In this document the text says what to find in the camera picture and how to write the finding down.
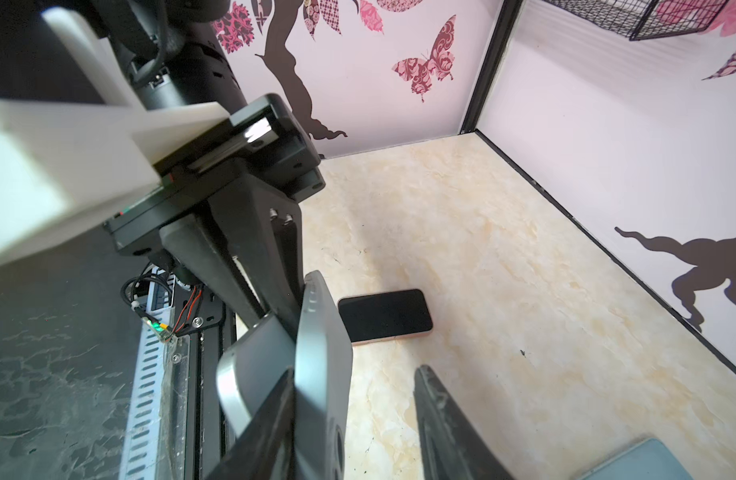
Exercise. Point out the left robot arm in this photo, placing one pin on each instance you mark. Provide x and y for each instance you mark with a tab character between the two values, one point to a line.
170	55

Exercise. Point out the phone in pink case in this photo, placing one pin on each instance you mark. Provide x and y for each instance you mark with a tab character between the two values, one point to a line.
384	316

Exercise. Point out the white slotted cable duct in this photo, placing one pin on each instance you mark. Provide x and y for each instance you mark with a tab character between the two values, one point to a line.
142	448

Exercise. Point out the black wire basket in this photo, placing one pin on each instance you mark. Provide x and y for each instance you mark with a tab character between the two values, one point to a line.
639	20

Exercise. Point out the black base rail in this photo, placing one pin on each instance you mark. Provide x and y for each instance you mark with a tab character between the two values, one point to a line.
194	435

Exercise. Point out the phone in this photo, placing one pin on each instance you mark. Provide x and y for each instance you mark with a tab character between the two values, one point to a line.
248	371
384	316

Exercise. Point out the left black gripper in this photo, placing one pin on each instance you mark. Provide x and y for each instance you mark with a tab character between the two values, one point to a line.
259	163

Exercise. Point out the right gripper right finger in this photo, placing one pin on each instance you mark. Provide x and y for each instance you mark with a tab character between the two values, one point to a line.
450	446

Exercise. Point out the light blue phone case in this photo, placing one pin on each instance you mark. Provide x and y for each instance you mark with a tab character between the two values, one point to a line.
648	459

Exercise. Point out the white phone case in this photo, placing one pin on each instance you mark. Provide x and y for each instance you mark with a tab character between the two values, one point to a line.
322	377

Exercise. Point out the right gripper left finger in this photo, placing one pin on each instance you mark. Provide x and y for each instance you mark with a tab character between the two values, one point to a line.
265	448

